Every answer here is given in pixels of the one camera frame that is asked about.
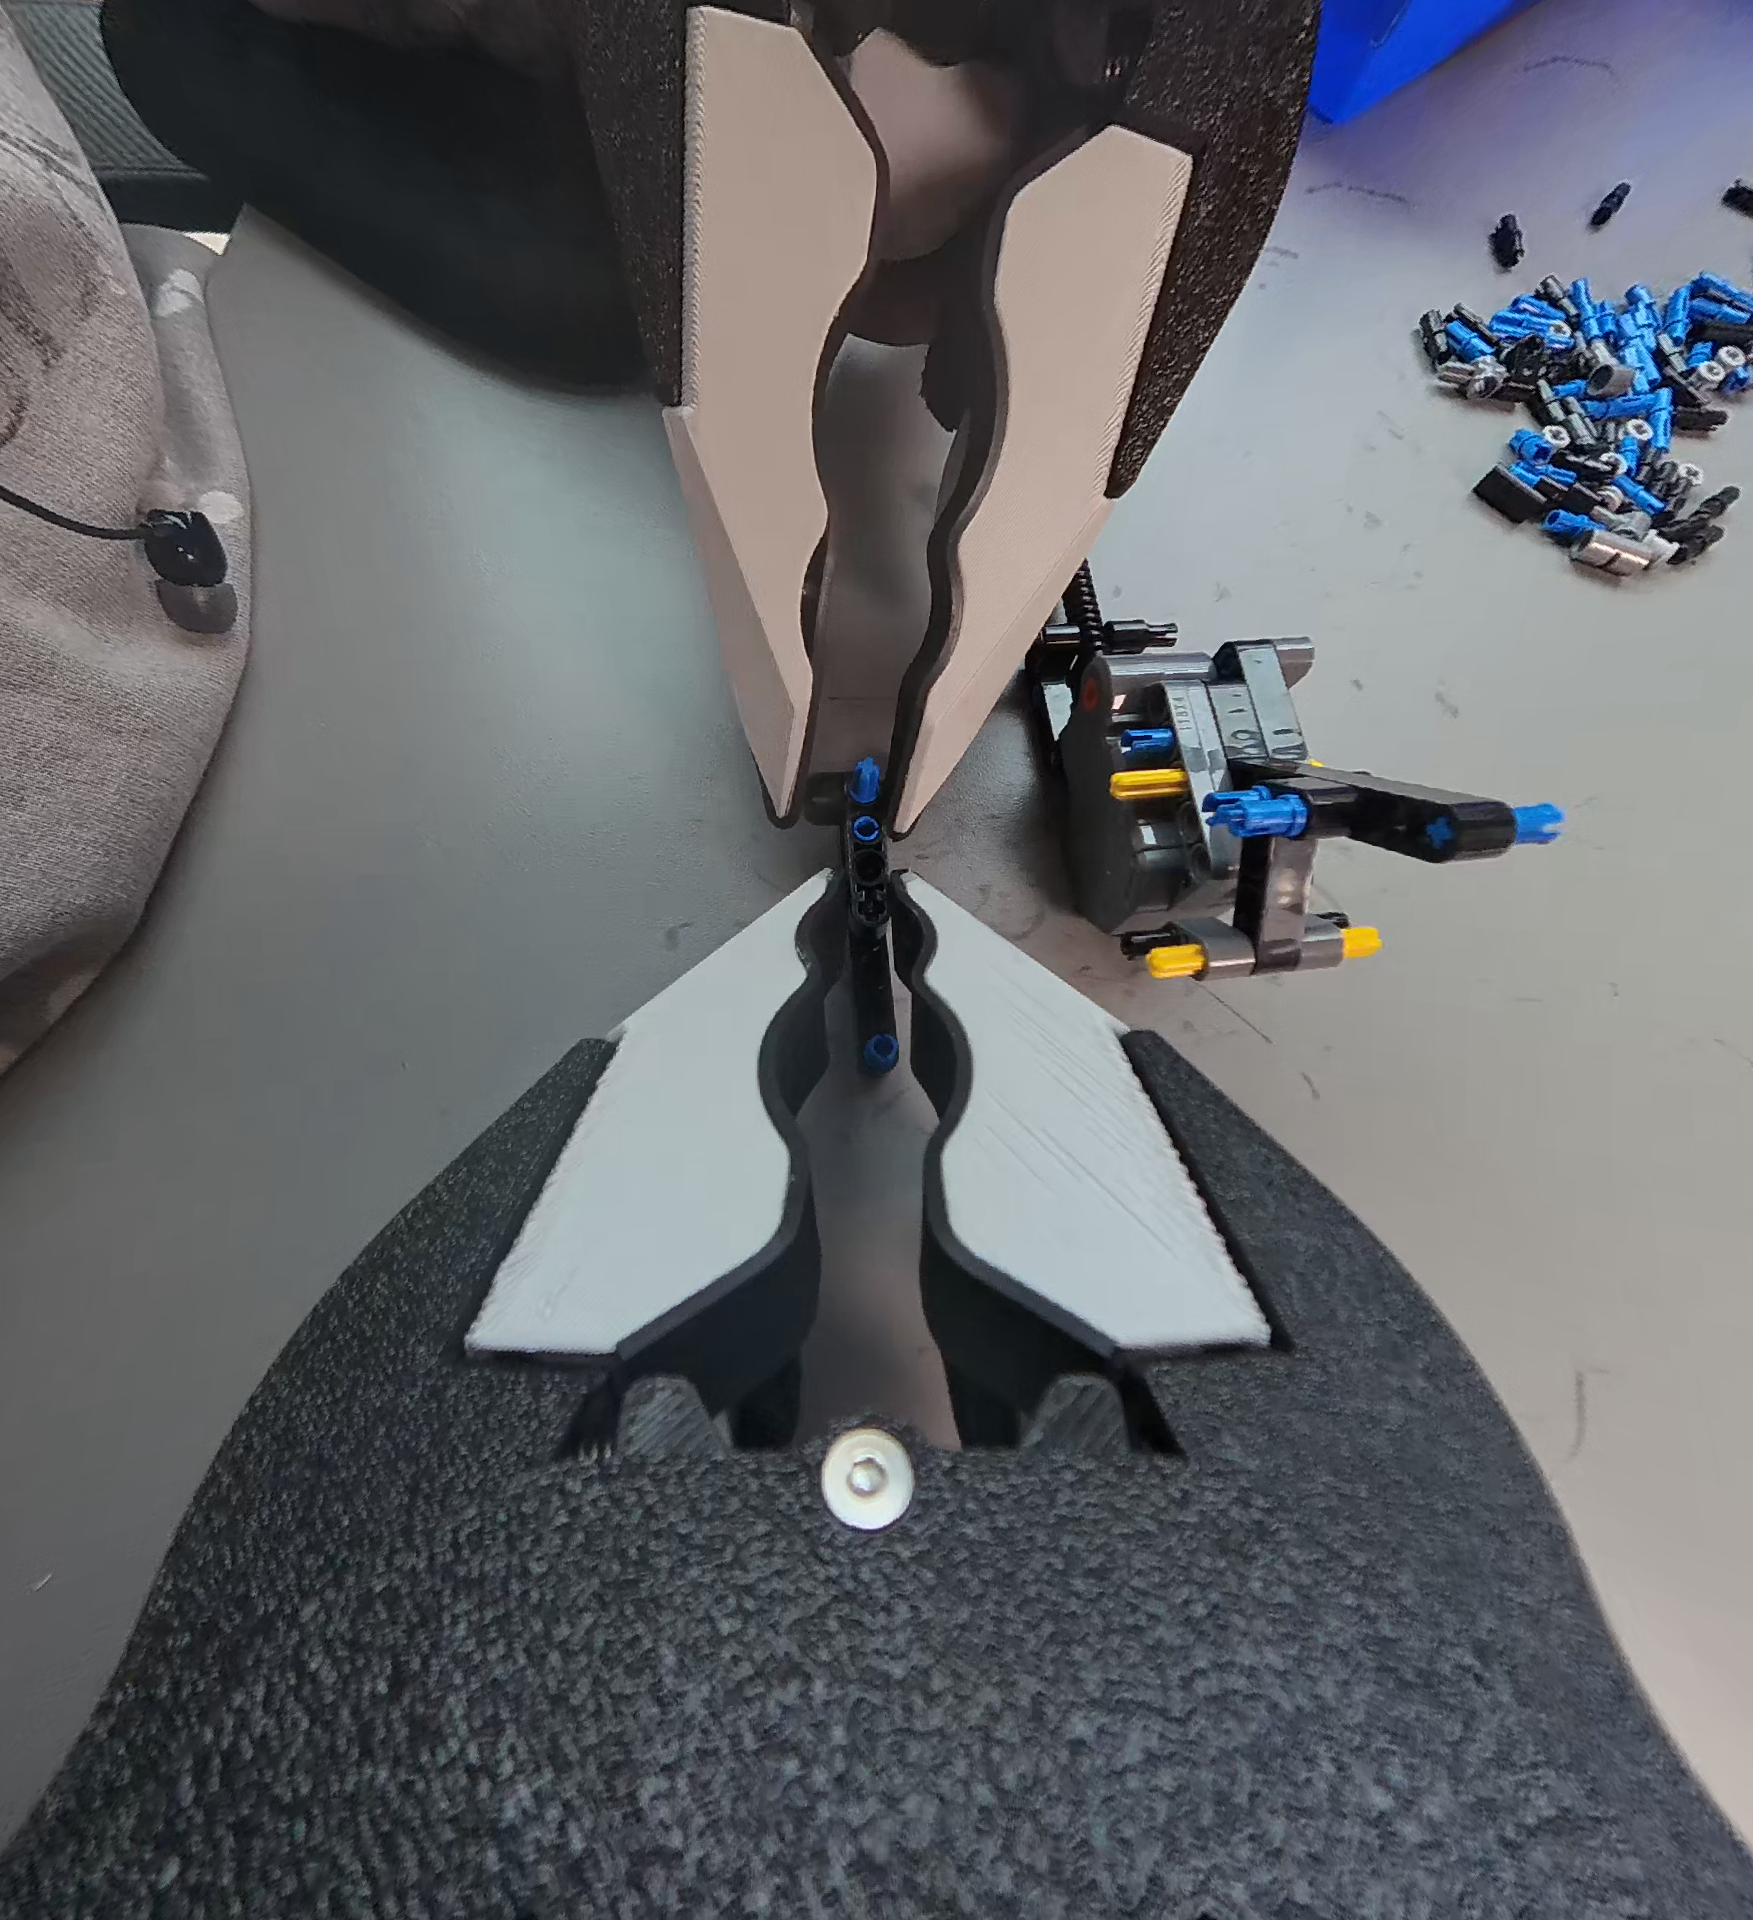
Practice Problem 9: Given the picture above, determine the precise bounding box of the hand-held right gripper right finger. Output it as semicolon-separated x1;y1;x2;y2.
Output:
890;870;1275;1411

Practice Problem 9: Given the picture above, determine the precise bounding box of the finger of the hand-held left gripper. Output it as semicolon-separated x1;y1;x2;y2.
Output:
661;4;886;832
888;125;1196;839

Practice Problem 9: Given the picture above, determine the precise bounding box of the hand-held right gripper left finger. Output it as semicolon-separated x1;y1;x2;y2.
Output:
463;867;835;1411

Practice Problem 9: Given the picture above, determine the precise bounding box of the black bent brick beam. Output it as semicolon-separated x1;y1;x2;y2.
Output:
811;758;906;1075

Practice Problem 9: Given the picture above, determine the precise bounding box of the grey desk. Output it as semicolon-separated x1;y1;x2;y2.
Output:
0;0;1753;1920

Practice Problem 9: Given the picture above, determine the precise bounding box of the blue plastic bin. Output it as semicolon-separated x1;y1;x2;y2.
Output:
1303;0;1536;124

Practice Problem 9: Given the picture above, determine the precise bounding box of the grey toy brick model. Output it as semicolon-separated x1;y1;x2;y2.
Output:
1034;563;1566;984

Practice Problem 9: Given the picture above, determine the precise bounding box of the pile of blue black pins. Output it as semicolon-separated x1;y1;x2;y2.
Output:
1418;272;1753;580

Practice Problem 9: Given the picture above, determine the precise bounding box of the black earbud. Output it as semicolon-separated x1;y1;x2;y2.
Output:
142;509;236;633

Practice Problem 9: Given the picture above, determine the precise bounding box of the black earbud cable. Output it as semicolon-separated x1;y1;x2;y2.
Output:
0;428;145;543

